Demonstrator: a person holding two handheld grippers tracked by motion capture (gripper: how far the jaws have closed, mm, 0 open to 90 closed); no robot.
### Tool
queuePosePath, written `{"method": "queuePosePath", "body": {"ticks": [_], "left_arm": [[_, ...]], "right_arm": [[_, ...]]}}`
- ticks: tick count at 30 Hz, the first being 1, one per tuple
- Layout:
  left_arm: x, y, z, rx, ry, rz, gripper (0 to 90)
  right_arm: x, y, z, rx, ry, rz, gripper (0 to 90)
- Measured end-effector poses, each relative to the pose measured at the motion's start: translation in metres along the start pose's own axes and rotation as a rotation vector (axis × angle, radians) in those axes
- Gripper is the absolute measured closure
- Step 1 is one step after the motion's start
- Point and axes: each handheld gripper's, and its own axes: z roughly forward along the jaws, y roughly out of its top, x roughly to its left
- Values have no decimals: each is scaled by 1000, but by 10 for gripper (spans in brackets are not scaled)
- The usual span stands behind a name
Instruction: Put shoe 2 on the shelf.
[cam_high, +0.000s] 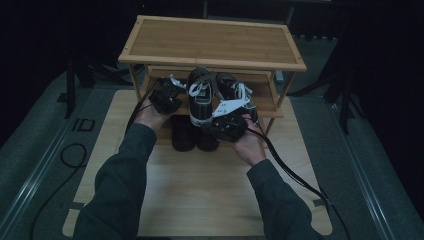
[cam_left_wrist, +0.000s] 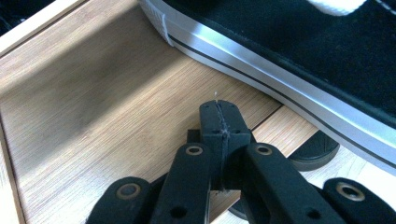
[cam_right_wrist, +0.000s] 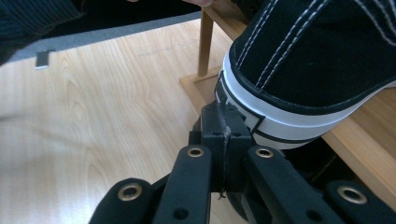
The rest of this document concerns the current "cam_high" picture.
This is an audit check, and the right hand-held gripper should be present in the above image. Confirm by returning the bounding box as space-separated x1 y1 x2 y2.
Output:
209 97 252 144

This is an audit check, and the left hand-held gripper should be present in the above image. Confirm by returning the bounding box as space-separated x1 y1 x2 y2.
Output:
148 73 187 115

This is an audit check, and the black shoe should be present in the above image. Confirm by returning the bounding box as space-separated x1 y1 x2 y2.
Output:
170 114 197 153
195 125 221 153

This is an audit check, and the black white sneaker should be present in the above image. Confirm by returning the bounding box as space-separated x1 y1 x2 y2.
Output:
215 72 260 123
186 66 217 128

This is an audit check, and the wooden shoe rack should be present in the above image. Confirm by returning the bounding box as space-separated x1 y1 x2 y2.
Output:
118 14 308 150

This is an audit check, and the person's left hand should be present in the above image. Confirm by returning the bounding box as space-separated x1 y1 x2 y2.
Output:
134 99 170 134

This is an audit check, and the person's right hand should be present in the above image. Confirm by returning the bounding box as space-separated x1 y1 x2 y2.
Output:
232 114 267 167

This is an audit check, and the black metal stand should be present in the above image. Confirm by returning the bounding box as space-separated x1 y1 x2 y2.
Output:
64 56 134 120
288 39 368 135

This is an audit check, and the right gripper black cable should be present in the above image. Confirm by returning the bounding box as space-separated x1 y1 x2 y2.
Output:
246 128 352 240

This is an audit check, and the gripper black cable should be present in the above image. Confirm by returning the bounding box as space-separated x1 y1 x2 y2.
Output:
29 78 162 240
246 128 352 240

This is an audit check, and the metal floor rail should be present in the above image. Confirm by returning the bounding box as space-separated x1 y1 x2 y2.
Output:
328 101 399 240
0 99 88 236

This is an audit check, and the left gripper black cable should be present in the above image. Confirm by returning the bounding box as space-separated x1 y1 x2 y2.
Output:
29 78 162 240

